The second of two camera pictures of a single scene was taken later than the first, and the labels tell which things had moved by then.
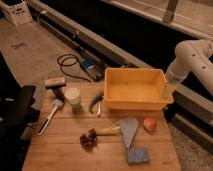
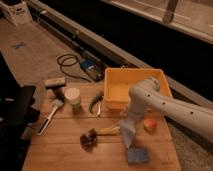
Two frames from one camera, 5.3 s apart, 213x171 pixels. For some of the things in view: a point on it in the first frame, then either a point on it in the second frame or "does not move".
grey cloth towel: [128, 128] does not move
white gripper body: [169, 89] to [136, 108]
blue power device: [95, 70] does not move
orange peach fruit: [150, 124] does not move
